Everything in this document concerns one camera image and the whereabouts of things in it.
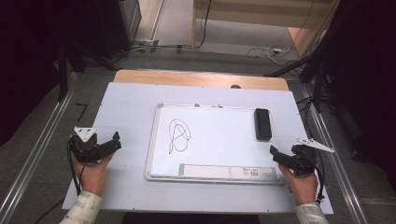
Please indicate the black metal stand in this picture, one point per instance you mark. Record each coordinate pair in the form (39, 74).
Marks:
(318, 90)

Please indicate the wooden table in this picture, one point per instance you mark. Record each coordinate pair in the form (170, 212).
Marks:
(186, 77)

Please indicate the grey power strip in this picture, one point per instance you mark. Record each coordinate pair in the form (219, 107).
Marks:
(146, 42)

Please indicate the person's left hand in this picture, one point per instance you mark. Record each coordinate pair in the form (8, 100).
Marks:
(93, 177)

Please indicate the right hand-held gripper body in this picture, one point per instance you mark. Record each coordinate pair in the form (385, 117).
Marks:
(303, 160)

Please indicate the black whiteboard eraser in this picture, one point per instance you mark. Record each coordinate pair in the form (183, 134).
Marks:
(262, 124)

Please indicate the light wooden cabinet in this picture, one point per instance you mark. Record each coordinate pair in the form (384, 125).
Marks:
(261, 12)

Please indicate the aluminium floor rail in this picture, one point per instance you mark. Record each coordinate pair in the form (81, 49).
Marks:
(336, 168)
(34, 158)

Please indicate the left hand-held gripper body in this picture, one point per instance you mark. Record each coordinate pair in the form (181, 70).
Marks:
(84, 148)

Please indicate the white table cover board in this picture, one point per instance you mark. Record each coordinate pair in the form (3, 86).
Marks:
(127, 109)

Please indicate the white paper label strip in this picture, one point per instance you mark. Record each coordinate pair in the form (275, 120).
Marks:
(218, 171)

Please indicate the dark curtain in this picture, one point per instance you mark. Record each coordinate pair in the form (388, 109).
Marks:
(28, 62)
(367, 77)

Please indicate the silver-framed whiteboard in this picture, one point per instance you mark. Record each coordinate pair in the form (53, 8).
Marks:
(214, 140)

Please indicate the person's right hand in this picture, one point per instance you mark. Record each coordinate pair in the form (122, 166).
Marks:
(302, 188)

